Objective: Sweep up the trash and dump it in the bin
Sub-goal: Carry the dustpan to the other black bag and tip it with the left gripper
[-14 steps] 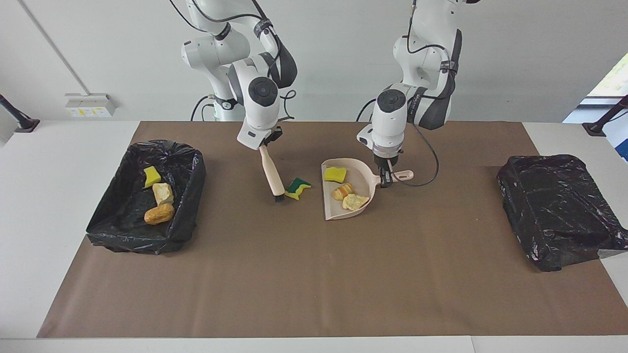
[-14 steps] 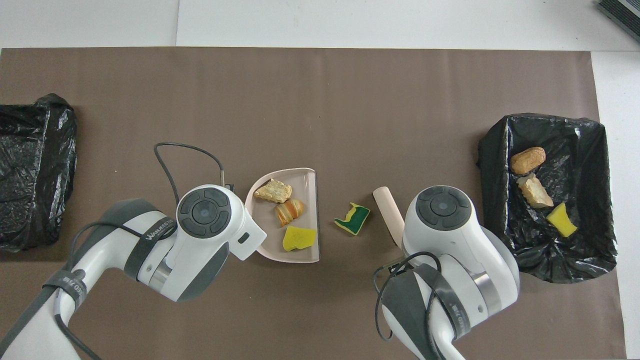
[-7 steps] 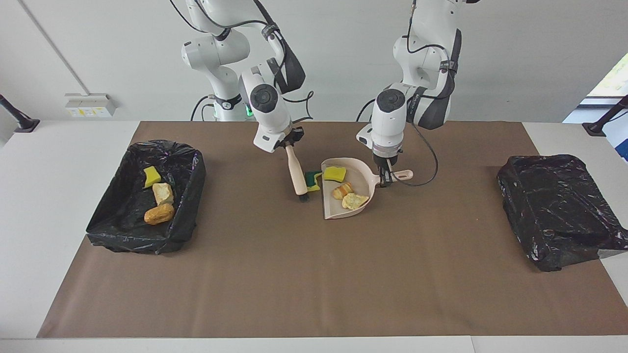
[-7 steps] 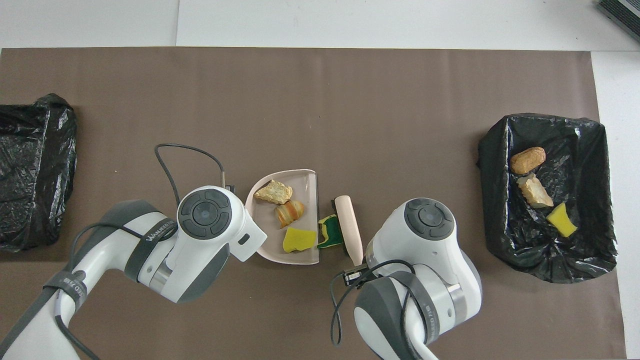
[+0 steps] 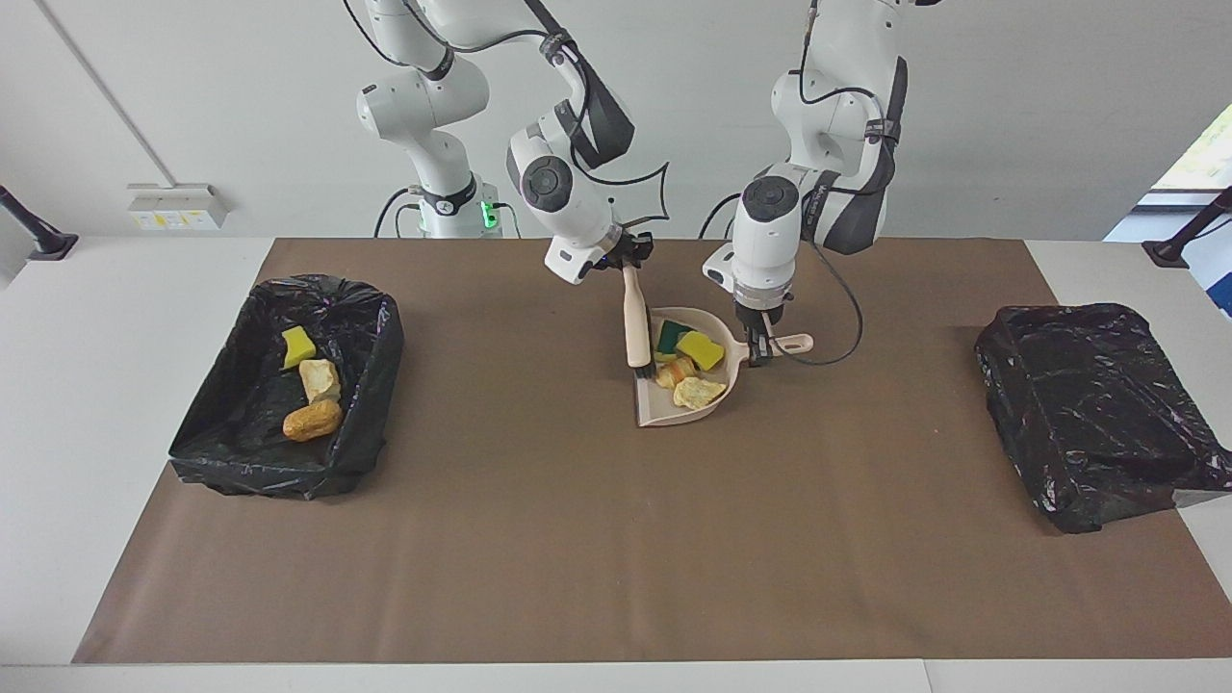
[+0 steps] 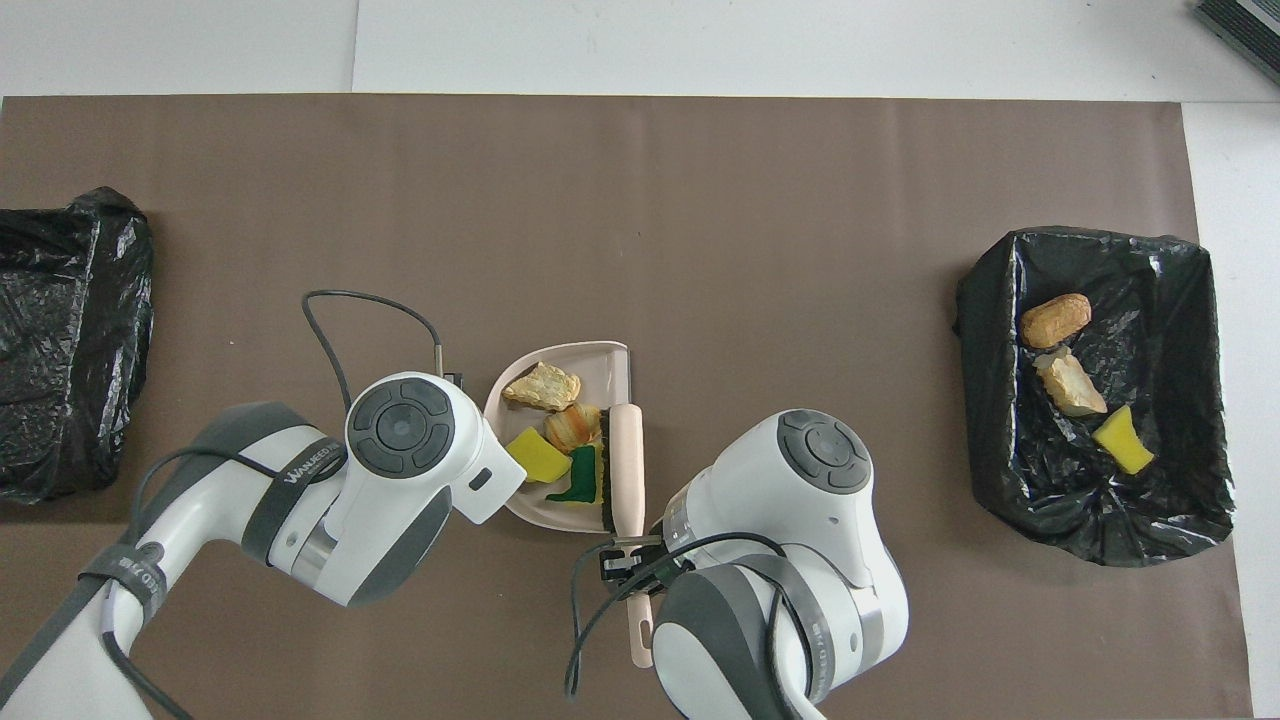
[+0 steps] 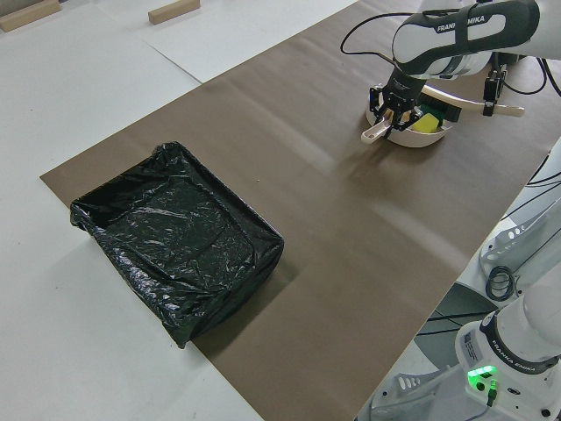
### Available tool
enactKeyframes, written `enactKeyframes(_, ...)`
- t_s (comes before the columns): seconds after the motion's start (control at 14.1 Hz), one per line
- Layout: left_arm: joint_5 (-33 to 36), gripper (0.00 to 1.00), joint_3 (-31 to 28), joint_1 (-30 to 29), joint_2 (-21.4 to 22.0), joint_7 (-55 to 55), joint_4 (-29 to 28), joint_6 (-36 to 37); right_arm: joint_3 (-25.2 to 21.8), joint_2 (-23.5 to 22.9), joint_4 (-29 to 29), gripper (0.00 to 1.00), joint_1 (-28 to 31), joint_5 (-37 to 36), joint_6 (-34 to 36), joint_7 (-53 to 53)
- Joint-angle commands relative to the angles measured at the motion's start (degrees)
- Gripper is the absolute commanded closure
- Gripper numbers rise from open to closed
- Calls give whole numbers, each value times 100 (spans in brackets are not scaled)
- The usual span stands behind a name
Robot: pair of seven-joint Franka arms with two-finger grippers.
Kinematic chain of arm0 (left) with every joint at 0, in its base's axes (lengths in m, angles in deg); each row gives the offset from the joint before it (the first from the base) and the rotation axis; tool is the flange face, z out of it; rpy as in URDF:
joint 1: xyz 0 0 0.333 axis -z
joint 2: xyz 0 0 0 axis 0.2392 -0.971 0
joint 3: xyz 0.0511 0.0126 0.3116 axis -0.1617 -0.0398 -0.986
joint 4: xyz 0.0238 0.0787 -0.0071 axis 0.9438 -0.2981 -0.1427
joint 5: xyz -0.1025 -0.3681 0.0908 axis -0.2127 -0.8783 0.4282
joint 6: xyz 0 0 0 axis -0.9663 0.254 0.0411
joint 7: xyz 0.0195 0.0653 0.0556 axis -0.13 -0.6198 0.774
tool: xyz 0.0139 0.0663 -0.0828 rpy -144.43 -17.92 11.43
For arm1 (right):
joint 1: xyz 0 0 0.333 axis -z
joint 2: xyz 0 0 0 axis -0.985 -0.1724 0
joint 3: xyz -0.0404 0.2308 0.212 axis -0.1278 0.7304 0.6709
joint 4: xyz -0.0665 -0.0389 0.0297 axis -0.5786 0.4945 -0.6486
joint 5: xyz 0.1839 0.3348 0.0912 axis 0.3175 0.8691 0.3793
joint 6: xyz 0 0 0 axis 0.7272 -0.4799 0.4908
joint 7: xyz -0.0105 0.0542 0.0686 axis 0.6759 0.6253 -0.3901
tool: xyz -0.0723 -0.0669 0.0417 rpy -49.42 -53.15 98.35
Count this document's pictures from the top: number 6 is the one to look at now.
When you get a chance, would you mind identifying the brown paper table mat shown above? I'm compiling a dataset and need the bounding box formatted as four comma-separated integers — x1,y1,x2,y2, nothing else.
0,95,1253,720

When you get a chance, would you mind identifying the yellow sponge wedge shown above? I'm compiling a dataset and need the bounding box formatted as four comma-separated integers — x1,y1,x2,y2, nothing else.
1091,404,1156,476

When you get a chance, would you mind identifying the dark slatted corner object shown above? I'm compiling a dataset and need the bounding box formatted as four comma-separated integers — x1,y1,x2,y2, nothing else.
1195,0,1280,86

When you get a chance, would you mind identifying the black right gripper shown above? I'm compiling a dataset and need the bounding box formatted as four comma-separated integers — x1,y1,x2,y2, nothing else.
598,537,691,593

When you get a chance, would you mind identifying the pale pink plastic dustpan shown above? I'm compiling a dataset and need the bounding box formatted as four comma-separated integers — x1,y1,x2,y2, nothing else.
483,341,633,534

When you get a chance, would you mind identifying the bin lined with black bag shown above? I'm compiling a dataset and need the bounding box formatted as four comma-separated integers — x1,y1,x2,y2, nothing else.
0,187,156,505
955,226,1236,568

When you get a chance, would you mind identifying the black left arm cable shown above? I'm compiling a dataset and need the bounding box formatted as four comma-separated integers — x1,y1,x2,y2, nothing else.
100,290,446,720

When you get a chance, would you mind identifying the beige brush with black bristles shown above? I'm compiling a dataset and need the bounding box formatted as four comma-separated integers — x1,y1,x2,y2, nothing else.
597,402,656,669

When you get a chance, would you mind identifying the green and yellow sponge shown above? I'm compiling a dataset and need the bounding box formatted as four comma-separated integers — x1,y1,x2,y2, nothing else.
545,444,601,504

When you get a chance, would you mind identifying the brown bread roll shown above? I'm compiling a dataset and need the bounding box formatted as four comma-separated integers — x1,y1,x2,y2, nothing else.
1020,293,1093,350

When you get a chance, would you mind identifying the orange striped croissant piece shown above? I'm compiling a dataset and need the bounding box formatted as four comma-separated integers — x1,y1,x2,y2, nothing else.
543,402,604,453

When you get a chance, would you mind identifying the plain yellow sponge piece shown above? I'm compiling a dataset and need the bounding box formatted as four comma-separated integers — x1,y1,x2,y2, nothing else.
505,427,573,485

